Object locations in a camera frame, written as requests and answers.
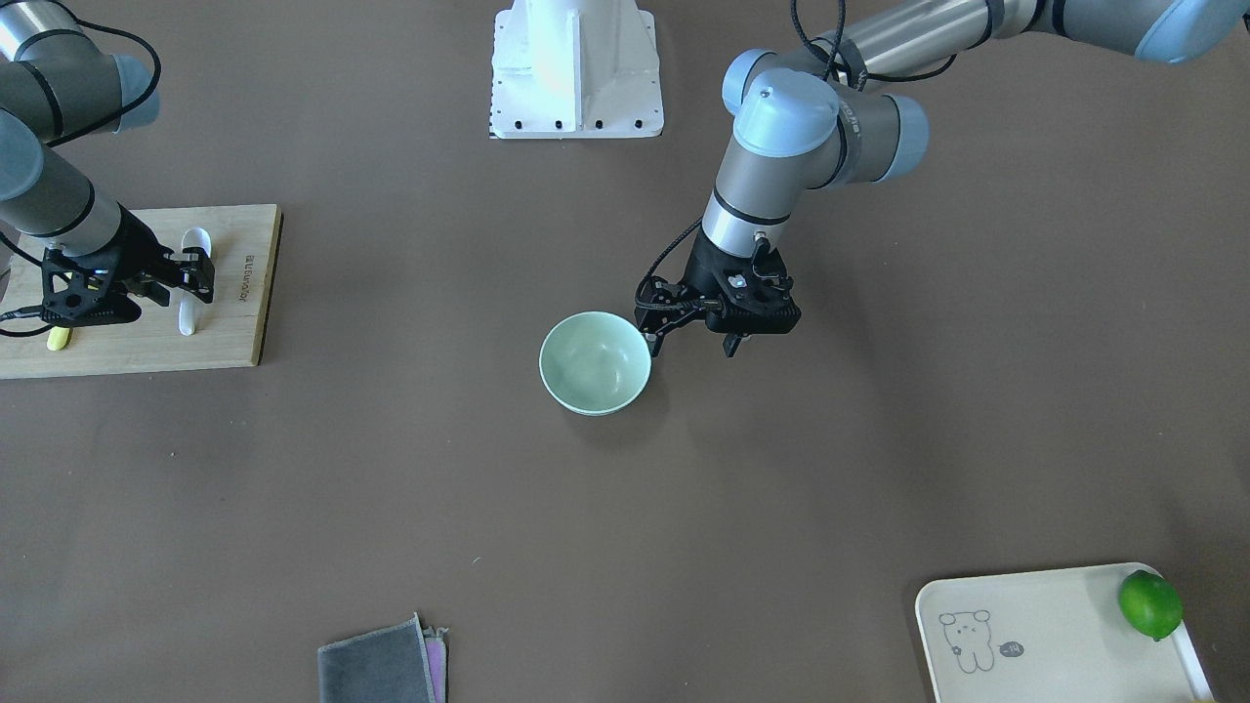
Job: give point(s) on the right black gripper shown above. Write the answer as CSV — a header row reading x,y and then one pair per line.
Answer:
x,y
144,254

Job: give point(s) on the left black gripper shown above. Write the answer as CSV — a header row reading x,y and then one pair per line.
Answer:
x,y
702,269

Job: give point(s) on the white ceramic spoon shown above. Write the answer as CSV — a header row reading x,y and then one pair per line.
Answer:
x,y
190,311

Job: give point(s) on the light green bowl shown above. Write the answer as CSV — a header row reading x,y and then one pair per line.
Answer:
x,y
594,363

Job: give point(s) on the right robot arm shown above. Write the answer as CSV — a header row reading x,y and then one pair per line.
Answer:
x,y
58,85

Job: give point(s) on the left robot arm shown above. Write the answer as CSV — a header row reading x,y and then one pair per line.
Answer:
x,y
821,117

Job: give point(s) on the wooden cutting board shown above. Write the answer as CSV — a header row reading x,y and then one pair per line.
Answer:
x,y
229,332

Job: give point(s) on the yellow plastic knife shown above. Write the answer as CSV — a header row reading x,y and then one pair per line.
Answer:
x,y
58,339

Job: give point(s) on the grey folded cloth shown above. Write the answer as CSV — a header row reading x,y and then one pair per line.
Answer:
x,y
403,663

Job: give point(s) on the cream tray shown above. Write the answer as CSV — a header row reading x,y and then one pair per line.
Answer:
x,y
1053,635

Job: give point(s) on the green lime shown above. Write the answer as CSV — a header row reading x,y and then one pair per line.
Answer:
x,y
1150,604

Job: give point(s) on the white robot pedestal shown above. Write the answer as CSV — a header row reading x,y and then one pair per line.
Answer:
x,y
575,70

